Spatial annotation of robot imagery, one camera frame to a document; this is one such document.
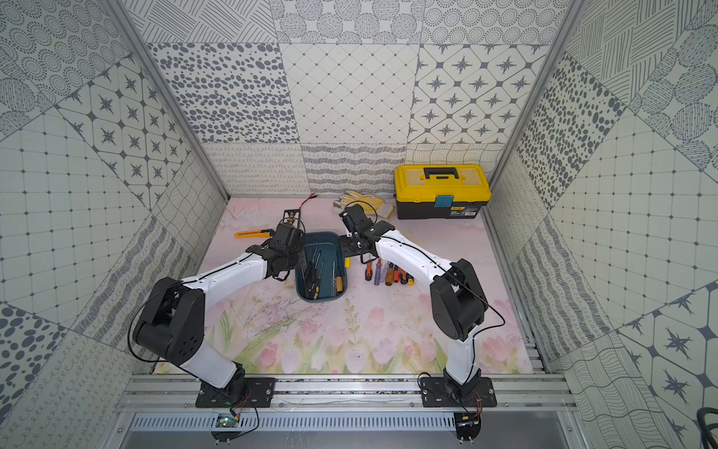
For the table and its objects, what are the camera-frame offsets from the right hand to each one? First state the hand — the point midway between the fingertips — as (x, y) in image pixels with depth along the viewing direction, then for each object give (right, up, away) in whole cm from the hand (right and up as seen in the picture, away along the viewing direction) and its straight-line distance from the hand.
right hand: (351, 248), depth 89 cm
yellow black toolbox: (+33, +20, +14) cm, 41 cm away
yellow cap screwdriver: (-11, -12, +3) cm, 16 cm away
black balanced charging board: (-26, +10, +24) cm, 37 cm away
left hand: (-18, -2, +3) cm, 18 cm away
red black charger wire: (-20, +20, +33) cm, 44 cm away
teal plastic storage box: (-9, -11, +4) cm, 15 cm away
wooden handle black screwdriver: (+13, -10, +6) cm, 18 cm away
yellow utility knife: (-39, +4, +19) cm, 43 cm away
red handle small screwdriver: (+15, -10, +6) cm, 19 cm away
